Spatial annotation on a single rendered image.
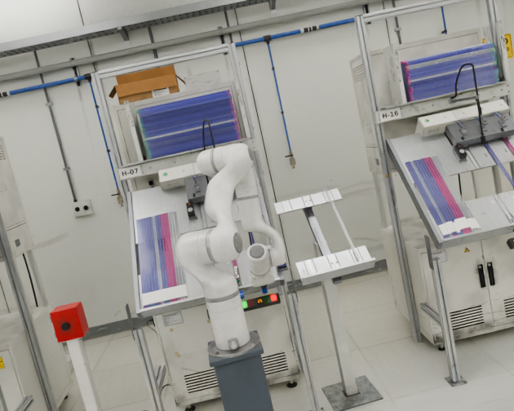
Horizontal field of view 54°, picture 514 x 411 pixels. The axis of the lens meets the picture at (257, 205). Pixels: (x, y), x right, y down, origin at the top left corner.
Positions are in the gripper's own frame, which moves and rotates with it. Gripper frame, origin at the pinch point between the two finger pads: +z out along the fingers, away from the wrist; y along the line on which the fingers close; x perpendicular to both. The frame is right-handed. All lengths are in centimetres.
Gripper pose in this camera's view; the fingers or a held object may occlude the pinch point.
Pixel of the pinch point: (263, 285)
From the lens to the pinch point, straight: 232.9
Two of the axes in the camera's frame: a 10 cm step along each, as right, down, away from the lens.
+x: -2.0, -8.0, 5.6
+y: 9.7, -2.2, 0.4
